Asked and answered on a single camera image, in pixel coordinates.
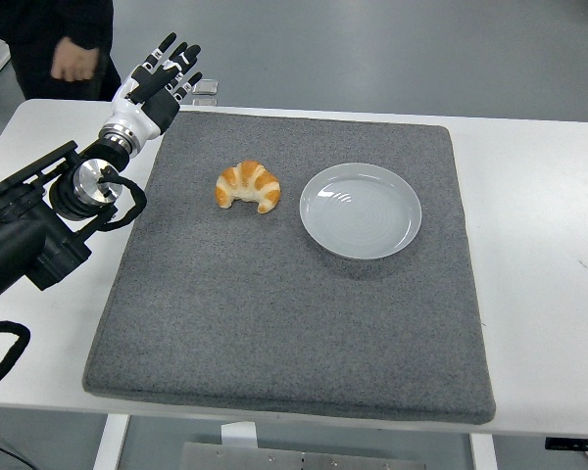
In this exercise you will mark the white table leg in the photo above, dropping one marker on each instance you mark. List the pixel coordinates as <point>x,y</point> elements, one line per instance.
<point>483,453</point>
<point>110,443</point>

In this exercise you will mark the black table control panel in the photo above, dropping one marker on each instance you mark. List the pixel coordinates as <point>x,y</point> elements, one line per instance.
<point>575,443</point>

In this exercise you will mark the small metal floor socket cover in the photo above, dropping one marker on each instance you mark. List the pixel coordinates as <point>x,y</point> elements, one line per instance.
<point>206,102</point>

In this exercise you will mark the person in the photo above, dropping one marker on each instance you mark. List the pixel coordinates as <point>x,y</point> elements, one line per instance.
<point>29,54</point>

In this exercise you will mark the person's hand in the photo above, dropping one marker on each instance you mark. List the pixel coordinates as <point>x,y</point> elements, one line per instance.
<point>73,59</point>

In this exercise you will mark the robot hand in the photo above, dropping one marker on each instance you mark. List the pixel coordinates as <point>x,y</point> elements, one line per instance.
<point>127,115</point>

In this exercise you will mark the grey felt mat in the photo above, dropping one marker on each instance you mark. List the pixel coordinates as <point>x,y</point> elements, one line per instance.
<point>284,313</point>

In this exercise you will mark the large metal floor socket cover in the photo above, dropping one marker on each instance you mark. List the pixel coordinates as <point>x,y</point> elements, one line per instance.
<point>208,87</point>

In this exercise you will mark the round grey plate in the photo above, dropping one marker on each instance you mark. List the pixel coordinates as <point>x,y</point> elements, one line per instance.
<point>360,210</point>

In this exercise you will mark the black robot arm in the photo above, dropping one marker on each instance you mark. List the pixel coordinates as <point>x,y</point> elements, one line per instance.
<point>14,235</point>

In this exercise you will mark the croissant bread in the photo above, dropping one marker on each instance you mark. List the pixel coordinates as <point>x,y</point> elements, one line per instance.
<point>247,181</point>

